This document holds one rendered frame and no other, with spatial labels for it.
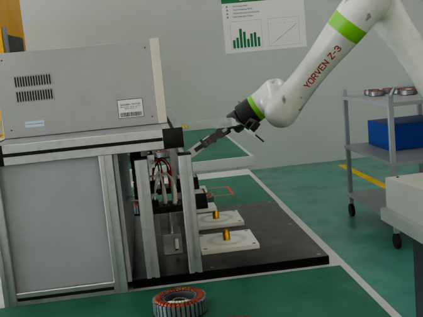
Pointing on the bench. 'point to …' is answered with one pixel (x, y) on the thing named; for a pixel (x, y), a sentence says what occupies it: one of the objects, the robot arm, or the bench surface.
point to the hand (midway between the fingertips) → (194, 150)
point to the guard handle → (252, 124)
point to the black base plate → (247, 214)
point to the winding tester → (81, 88)
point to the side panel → (60, 231)
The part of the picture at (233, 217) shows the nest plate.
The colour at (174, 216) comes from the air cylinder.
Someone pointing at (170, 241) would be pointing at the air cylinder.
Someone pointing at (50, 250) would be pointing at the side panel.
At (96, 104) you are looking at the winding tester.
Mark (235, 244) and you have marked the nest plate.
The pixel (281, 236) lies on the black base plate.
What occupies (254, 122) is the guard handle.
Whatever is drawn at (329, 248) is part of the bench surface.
